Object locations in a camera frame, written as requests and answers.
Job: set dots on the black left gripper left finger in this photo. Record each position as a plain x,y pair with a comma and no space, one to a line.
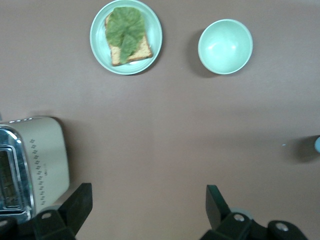
77,207

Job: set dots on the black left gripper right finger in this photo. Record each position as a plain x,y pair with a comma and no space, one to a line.
217,212

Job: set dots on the light blue plastic cup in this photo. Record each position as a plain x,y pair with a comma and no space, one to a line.
318,144

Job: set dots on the cream and chrome toaster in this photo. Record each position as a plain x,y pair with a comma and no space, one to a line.
47,155

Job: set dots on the brown table mat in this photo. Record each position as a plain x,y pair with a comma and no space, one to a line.
160,112

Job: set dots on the pale green bowl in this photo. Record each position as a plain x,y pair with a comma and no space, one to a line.
225,47

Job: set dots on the toast slice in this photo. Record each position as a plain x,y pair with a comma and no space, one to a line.
142,52

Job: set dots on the pale green plate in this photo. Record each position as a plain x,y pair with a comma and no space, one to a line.
97,37

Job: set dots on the green lettuce leaf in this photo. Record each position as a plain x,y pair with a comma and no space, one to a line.
125,27

